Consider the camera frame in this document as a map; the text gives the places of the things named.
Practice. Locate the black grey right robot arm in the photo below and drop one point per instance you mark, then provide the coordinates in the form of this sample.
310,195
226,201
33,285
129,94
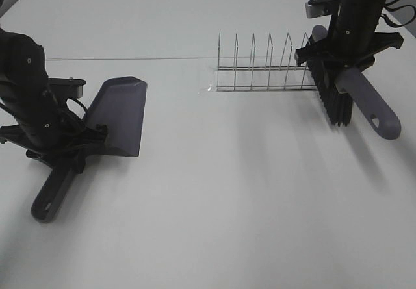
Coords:
364,14

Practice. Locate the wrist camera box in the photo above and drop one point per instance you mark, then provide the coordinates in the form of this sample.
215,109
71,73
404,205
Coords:
319,8
67,88

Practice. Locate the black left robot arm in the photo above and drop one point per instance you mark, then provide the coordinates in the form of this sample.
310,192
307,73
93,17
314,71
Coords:
23,64

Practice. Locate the wire dish rack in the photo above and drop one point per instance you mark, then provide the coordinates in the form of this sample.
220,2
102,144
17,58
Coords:
275,71

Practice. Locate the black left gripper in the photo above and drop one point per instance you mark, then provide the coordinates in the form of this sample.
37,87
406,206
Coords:
45,124

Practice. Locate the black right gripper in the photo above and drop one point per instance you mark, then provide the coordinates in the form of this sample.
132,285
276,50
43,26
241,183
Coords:
340,47

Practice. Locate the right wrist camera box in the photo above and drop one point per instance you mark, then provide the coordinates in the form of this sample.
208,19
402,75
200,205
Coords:
319,8

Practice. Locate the grey hand brush black bristles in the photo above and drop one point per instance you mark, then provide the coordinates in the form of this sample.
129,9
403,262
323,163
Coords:
371,104

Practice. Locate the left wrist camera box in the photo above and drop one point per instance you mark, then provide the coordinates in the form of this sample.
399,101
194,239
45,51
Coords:
67,88

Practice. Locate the grey plastic dustpan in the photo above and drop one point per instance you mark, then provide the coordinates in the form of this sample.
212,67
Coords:
119,104

